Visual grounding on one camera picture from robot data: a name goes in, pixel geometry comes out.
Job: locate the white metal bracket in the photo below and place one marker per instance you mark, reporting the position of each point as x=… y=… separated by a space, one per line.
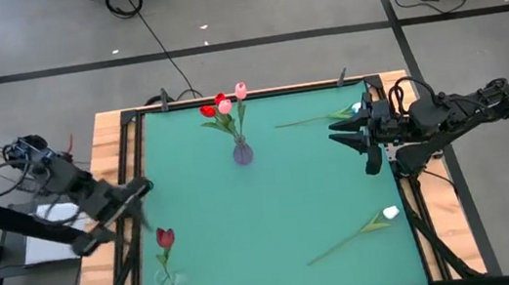
x=390 y=153

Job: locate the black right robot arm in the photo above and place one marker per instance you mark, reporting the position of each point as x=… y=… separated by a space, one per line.
x=457 y=111

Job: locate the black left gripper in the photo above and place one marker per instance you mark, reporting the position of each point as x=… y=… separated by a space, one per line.
x=111 y=210

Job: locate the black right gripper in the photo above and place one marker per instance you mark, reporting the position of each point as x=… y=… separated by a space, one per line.
x=380 y=121

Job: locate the clear glass vase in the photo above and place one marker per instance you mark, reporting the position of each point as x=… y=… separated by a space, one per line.
x=176 y=278

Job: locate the green table mat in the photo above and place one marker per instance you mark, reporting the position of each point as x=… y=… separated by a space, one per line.
x=272 y=238

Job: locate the pale blue artificial tulip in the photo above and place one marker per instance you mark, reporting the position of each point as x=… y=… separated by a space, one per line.
x=356 y=108

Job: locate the black aluminium table frame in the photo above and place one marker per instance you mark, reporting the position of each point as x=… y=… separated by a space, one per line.
x=129 y=115

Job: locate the purple ribbed glass vase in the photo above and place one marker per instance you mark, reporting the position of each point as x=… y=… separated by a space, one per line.
x=243 y=155

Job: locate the red and pink tulips bouquet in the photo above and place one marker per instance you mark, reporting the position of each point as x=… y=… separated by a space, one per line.
x=207 y=111

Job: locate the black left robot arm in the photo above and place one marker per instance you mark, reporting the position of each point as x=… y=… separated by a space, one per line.
x=67 y=179

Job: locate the white artificial tulip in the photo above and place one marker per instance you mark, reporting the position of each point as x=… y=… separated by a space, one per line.
x=391 y=212

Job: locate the white flat box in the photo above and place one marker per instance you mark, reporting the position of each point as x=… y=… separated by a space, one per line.
x=47 y=248

